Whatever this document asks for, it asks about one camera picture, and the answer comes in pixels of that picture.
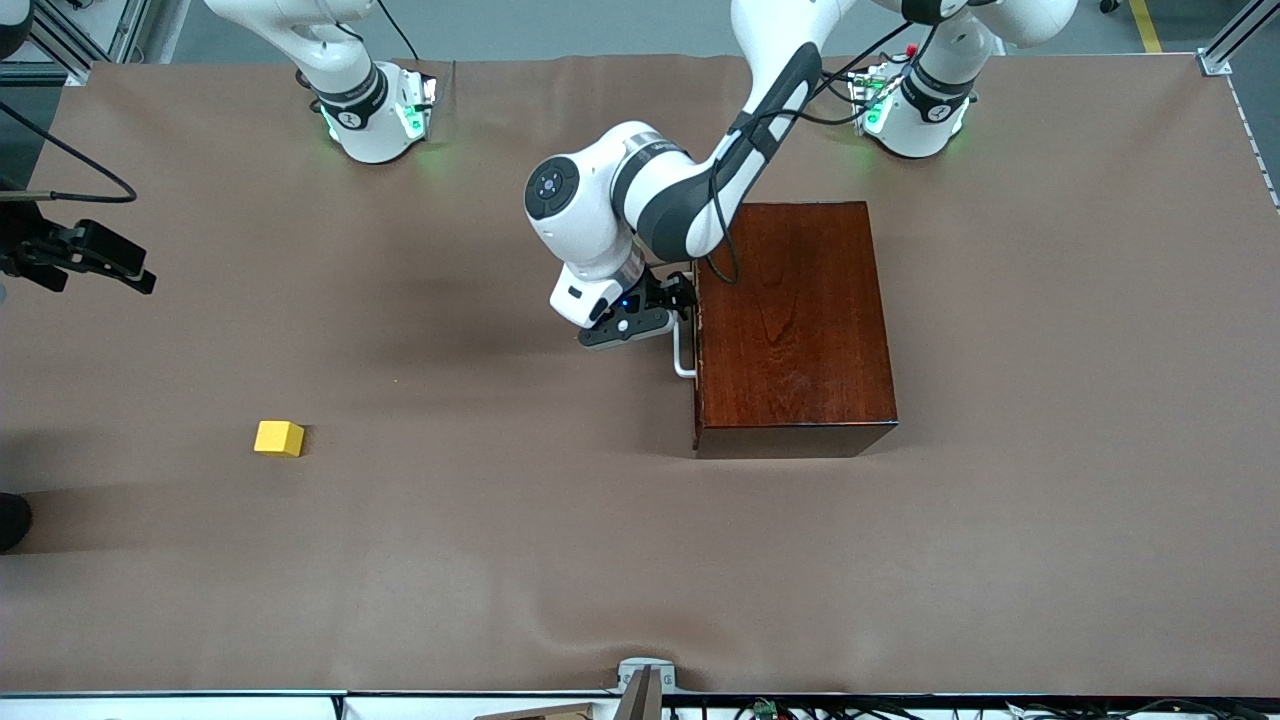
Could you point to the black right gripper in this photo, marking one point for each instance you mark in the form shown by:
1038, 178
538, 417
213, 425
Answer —
27, 248

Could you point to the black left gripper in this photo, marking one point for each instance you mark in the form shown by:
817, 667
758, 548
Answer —
661, 293

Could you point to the yellow block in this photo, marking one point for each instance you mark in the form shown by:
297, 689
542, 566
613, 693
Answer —
278, 438

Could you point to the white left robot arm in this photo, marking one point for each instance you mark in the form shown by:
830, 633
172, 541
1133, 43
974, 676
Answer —
590, 200

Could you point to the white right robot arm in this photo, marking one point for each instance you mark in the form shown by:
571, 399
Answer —
360, 130

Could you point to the dark red wooden cabinet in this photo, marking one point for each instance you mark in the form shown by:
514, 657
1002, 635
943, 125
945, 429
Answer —
800, 330

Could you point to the black rounded object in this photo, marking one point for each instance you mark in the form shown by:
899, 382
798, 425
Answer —
12, 520

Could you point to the brown table cloth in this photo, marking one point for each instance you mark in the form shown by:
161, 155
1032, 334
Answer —
500, 550

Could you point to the tan cardboard piece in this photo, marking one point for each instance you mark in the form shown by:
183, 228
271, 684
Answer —
560, 713

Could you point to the aluminium frame with dark rails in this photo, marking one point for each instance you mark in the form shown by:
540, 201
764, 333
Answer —
75, 55

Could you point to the grey metal bracket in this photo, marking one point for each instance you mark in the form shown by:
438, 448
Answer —
645, 668

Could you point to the aluminium frame rail with bracket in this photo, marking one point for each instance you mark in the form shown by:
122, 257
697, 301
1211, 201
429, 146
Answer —
1215, 62

